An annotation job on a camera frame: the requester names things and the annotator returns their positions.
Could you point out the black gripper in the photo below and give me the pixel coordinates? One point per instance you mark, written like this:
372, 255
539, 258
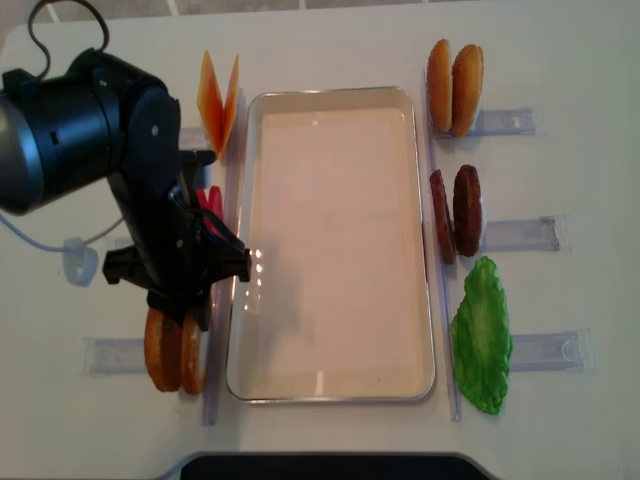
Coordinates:
180, 249

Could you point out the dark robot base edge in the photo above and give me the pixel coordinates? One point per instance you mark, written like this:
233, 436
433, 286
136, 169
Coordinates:
330, 466

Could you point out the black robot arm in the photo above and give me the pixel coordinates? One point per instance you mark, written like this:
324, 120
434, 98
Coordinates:
107, 119

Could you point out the tan bread bun slice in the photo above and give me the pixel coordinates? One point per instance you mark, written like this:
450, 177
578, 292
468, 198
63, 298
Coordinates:
468, 75
162, 351
194, 354
439, 85

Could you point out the red tomato slice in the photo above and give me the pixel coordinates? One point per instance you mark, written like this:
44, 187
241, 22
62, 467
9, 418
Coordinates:
211, 199

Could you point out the orange cheese slice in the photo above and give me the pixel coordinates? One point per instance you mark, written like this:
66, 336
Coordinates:
230, 106
209, 103

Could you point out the brown meat patty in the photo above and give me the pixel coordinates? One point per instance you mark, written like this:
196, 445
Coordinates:
468, 218
442, 218

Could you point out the green lettuce leaf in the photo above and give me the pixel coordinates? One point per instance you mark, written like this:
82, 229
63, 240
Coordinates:
481, 339

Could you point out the metal baking tray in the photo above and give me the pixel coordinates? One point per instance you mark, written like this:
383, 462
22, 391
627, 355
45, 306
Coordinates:
336, 308

